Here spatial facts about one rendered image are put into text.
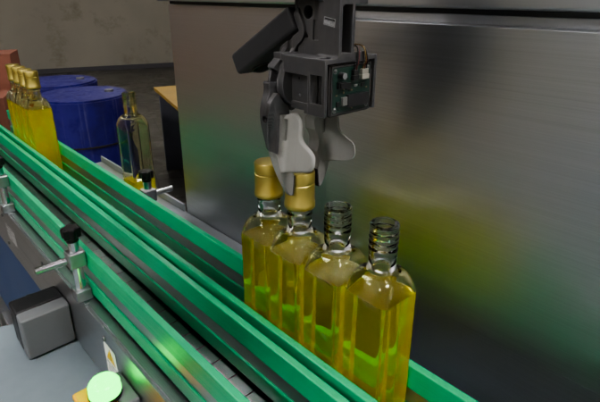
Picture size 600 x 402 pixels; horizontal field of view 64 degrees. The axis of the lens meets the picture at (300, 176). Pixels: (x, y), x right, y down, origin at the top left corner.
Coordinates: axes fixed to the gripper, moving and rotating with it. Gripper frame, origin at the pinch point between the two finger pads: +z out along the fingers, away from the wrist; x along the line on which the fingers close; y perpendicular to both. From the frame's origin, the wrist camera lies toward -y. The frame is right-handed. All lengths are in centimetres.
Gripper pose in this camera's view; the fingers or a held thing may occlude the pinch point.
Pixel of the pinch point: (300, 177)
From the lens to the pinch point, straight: 54.0
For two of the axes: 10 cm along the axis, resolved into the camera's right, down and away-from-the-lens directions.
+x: 7.4, -2.4, 6.2
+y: 6.7, 2.7, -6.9
